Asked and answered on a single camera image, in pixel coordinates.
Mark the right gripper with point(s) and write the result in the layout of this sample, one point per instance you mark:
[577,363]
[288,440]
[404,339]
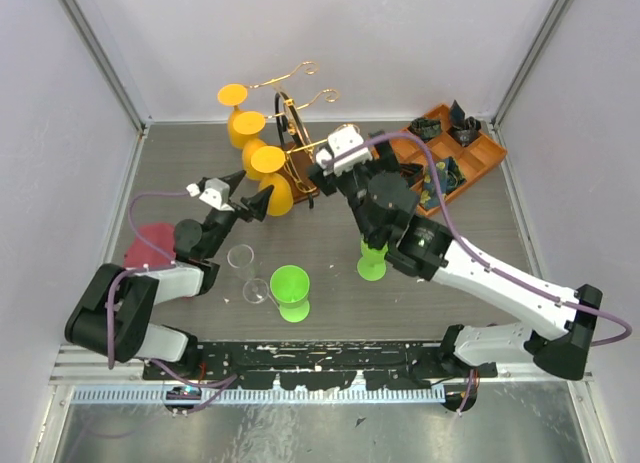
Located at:
[330,182]

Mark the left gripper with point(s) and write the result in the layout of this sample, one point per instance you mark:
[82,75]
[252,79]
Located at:
[256,204]

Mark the orange goblet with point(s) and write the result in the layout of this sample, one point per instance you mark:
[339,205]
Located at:
[232,96]
[248,126]
[268,161]

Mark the green goblet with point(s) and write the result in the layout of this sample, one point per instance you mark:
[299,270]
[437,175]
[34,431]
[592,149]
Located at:
[372,265]
[290,286]

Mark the clear wine glass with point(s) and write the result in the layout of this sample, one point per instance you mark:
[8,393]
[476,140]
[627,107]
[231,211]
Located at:
[255,290]

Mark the green goblet front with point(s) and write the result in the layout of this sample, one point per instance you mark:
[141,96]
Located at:
[290,286]

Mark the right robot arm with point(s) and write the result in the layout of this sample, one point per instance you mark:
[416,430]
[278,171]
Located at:
[554,325]

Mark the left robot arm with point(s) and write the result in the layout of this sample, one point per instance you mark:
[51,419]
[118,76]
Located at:
[113,316]

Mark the gold wine glass rack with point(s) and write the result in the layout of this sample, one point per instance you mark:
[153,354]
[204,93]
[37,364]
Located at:
[294,138]

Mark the dark green folded tie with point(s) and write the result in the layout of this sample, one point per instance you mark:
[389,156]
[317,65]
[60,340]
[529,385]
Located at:
[425,128]

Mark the blue floral folded tie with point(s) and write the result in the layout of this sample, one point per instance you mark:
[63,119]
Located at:
[450,177]

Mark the red cloth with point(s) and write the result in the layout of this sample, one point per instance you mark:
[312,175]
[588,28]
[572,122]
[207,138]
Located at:
[152,255]

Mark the wooden compartment tray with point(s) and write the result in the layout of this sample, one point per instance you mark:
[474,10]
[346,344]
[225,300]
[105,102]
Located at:
[475,160]

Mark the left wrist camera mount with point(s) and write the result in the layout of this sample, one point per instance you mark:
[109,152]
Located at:
[212,191]

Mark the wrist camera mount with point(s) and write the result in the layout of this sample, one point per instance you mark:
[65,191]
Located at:
[212,191]
[343,149]

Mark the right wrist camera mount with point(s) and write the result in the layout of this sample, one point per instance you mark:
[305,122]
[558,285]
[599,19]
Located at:
[343,149]

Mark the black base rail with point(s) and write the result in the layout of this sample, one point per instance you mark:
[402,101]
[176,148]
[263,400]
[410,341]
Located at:
[323,365]

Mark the grey cable duct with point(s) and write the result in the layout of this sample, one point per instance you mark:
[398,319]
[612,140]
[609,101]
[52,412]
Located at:
[166,393]

